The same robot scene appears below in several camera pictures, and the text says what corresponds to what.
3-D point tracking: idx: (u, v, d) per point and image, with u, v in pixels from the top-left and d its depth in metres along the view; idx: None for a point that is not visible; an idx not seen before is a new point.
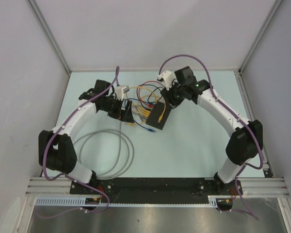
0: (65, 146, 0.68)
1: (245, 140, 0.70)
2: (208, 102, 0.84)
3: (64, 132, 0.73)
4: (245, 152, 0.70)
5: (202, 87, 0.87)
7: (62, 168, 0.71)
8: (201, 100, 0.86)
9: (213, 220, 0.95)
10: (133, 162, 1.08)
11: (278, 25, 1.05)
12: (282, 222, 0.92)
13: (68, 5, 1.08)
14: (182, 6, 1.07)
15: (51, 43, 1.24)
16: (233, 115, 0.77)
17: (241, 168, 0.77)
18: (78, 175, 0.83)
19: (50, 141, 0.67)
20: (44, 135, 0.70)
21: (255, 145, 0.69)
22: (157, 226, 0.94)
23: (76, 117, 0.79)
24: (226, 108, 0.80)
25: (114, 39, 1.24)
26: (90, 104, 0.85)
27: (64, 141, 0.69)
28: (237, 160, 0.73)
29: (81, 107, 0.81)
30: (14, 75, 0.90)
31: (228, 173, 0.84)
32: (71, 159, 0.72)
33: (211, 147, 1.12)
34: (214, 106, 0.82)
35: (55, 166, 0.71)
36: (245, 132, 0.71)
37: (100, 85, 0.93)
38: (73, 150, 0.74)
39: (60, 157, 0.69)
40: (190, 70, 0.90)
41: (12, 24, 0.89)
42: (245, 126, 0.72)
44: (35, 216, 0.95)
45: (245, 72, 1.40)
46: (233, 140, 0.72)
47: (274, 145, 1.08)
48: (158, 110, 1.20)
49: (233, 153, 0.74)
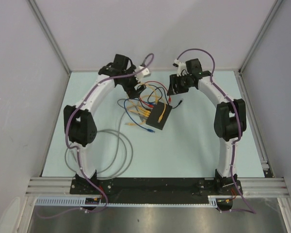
0: (86, 121, 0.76)
1: (227, 113, 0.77)
2: (204, 85, 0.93)
3: (85, 107, 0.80)
4: (226, 124, 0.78)
5: (203, 74, 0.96)
7: (84, 139, 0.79)
8: (201, 85, 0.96)
9: (213, 220, 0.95)
10: (132, 161, 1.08)
11: (278, 26, 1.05)
12: (282, 222, 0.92)
13: (69, 5, 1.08)
14: (182, 6, 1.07)
15: (51, 43, 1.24)
16: (221, 93, 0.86)
17: (233, 149, 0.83)
18: (85, 163, 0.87)
19: (72, 115, 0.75)
20: (68, 108, 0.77)
21: (237, 121, 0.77)
22: (157, 226, 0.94)
23: (95, 92, 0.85)
24: (218, 88, 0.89)
25: (114, 38, 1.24)
26: (110, 80, 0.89)
27: (86, 116, 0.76)
28: (221, 133, 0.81)
29: (100, 83, 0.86)
30: (14, 75, 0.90)
31: (223, 163, 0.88)
32: (91, 132, 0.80)
33: (209, 147, 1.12)
34: (209, 87, 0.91)
35: (77, 138, 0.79)
36: (227, 106, 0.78)
37: (119, 58, 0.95)
38: (93, 123, 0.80)
39: (82, 128, 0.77)
40: (198, 61, 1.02)
41: (12, 24, 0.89)
42: (230, 103, 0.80)
44: (35, 216, 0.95)
45: (245, 73, 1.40)
46: (217, 114, 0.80)
47: (275, 145, 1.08)
48: (159, 110, 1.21)
49: (218, 128, 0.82)
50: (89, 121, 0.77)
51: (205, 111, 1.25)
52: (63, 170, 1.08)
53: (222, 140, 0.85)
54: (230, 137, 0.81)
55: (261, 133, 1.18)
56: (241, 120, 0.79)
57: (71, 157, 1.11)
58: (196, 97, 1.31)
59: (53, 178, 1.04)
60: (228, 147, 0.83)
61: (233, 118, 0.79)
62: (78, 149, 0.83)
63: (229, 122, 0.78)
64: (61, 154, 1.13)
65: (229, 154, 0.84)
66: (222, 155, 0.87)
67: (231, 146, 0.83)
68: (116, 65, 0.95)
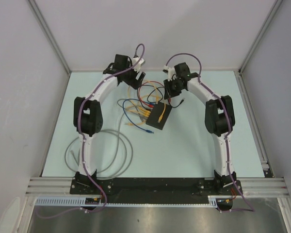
0: (96, 109, 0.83)
1: (215, 110, 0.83)
2: (194, 86, 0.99)
3: (93, 98, 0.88)
4: (216, 121, 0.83)
5: (192, 76, 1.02)
7: (92, 128, 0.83)
8: (189, 86, 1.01)
9: (213, 220, 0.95)
10: (132, 160, 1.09)
11: (279, 25, 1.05)
12: (282, 221, 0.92)
13: (68, 5, 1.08)
14: (182, 6, 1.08)
15: (51, 44, 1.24)
16: (210, 92, 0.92)
17: (226, 145, 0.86)
18: (88, 158, 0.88)
19: (83, 105, 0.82)
20: (79, 99, 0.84)
21: (226, 117, 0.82)
22: (157, 226, 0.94)
23: (102, 86, 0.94)
24: (206, 87, 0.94)
25: (114, 38, 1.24)
26: (113, 78, 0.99)
27: (95, 106, 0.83)
28: (212, 129, 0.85)
29: (106, 79, 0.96)
30: (14, 75, 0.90)
31: (219, 161, 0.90)
32: (99, 122, 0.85)
33: (209, 147, 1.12)
34: (197, 88, 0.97)
35: (86, 127, 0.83)
36: (216, 103, 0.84)
37: (119, 59, 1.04)
38: (101, 115, 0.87)
39: (91, 118, 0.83)
40: (185, 64, 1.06)
41: (12, 24, 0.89)
42: (218, 100, 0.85)
44: (35, 217, 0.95)
45: (245, 73, 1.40)
46: (207, 111, 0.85)
47: (275, 145, 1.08)
48: (159, 110, 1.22)
49: (209, 124, 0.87)
50: (99, 110, 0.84)
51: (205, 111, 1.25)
52: (63, 169, 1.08)
53: (214, 136, 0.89)
54: (221, 132, 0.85)
55: (261, 133, 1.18)
56: (229, 115, 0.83)
57: (71, 157, 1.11)
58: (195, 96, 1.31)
59: (53, 178, 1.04)
60: (221, 142, 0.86)
61: (222, 114, 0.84)
62: (84, 139, 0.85)
63: (218, 118, 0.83)
64: (61, 154, 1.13)
65: (224, 149, 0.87)
66: (219, 153, 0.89)
67: (224, 141, 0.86)
68: (118, 65, 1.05)
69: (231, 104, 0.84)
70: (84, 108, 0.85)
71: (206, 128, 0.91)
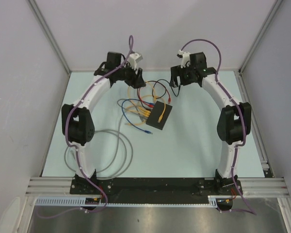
0: (86, 118, 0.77)
1: (231, 118, 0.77)
2: (209, 84, 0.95)
3: (83, 105, 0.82)
4: (230, 129, 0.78)
5: (208, 73, 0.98)
7: (82, 137, 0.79)
8: (204, 83, 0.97)
9: (213, 220, 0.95)
10: (131, 160, 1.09)
11: (279, 25, 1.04)
12: (282, 221, 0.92)
13: (69, 5, 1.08)
14: (182, 6, 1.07)
15: (51, 44, 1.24)
16: (227, 95, 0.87)
17: (235, 152, 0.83)
18: (85, 163, 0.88)
19: (72, 113, 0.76)
20: (67, 106, 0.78)
21: (242, 126, 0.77)
22: (157, 226, 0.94)
23: (93, 90, 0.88)
24: (223, 89, 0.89)
25: (114, 38, 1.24)
26: (105, 80, 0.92)
27: (84, 114, 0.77)
28: (224, 137, 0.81)
29: (96, 82, 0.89)
30: (14, 75, 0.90)
31: (224, 164, 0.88)
32: (89, 130, 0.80)
33: (211, 147, 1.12)
34: (214, 87, 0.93)
35: (76, 137, 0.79)
36: (232, 109, 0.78)
37: (111, 58, 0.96)
38: (91, 122, 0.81)
39: (81, 126, 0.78)
40: (202, 55, 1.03)
41: (12, 24, 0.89)
42: (234, 107, 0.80)
44: (35, 217, 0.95)
45: (245, 73, 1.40)
46: (222, 118, 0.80)
47: (275, 145, 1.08)
48: (159, 110, 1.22)
49: (221, 130, 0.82)
50: (88, 119, 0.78)
51: (205, 111, 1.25)
52: (63, 169, 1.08)
53: (224, 143, 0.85)
54: (234, 141, 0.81)
55: (261, 133, 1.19)
56: (245, 124, 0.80)
57: (71, 157, 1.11)
58: (195, 96, 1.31)
59: (53, 178, 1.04)
60: (230, 150, 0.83)
61: (237, 122, 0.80)
62: (76, 149, 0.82)
63: (233, 126, 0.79)
64: (61, 154, 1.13)
65: (231, 156, 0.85)
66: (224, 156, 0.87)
67: (233, 150, 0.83)
68: (110, 67, 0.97)
69: (250, 112, 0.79)
70: (73, 116, 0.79)
71: (218, 133, 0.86)
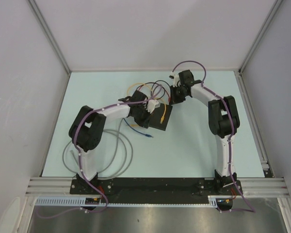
0: (98, 123, 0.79)
1: (217, 109, 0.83)
2: (196, 91, 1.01)
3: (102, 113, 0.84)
4: (220, 121, 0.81)
5: (195, 83, 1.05)
7: (86, 143, 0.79)
8: (193, 91, 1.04)
9: (213, 220, 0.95)
10: (131, 161, 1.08)
11: (279, 25, 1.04)
12: (282, 222, 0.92)
13: (68, 4, 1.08)
14: (182, 6, 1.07)
15: (51, 44, 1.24)
16: (211, 93, 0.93)
17: (229, 145, 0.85)
18: (86, 165, 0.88)
19: (85, 117, 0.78)
20: (86, 109, 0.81)
21: (229, 118, 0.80)
22: (157, 226, 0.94)
23: (114, 108, 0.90)
24: (208, 90, 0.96)
25: (114, 38, 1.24)
26: (126, 107, 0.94)
27: (99, 121, 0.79)
28: (216, 131, 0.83)
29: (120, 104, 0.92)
30: (14, 75, 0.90)
31: (221, 163, 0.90)
32: (95, 139, 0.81)
33: (210, 147, 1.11)
34: (200, 91, 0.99)
35: (81, 141, 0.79)
36: (218, 103, 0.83)
37: (137, 95, 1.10)
38: (101, 131, 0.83)
39: (90, 131, 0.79)
40: (189, 72, 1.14)
41: (12, 25, 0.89)
42: (220, 99, 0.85)
44: (35, 216, 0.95)
45: (245, 73, 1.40)
46: (210, 112, 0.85)
47: (275, 145, 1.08)
48: (159, 111, 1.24)
49: (213, 126, 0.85)
50: (100, 125, 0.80)
51: (205, 112, 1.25)
52: (63, 169, 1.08)
53: (217, 138, 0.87)
54: (225, 134, 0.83)
55: (261, 133, 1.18)
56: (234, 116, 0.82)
57: (71, 157, 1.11)
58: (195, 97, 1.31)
59: (53, 178, 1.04)
60: (224, 144, 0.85)
61: (225, 116, 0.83)
62: (79, 153, 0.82)
63: (222, 119, 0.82)
64: (61, 154, 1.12)
65: (226, 150, 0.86)
66: (220, 154, 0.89)
67: (226, 143, 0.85)
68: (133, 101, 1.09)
69: (234, 105, 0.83)
70: (86, 121, 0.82)
71: (210, 129, 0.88)
